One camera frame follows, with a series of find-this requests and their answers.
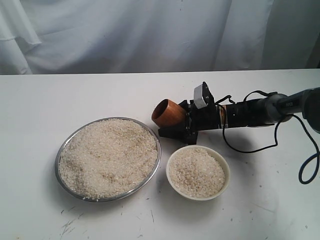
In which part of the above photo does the metal plate of rice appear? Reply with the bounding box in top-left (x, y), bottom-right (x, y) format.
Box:
top-left (54, 117), bottom-right (161, 203)

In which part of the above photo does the white backdrop cloth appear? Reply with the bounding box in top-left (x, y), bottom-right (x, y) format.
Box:
top-left (0, 0), bottom-right (320, 75)

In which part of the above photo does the small white rice bowl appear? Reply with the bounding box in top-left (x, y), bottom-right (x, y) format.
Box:
top-left (166, 145), bottom-right (231, 201)

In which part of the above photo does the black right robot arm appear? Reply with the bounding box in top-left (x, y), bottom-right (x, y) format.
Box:
top-left (151, 83), bottom-right (320, 145)

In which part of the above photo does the brown wooden cup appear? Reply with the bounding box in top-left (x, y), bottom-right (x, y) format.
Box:
top-left (151, 99), bottom-right (186, 128)

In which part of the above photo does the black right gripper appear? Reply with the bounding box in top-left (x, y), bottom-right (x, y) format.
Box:
top-left (158, 99), bottom-right (221, 145)

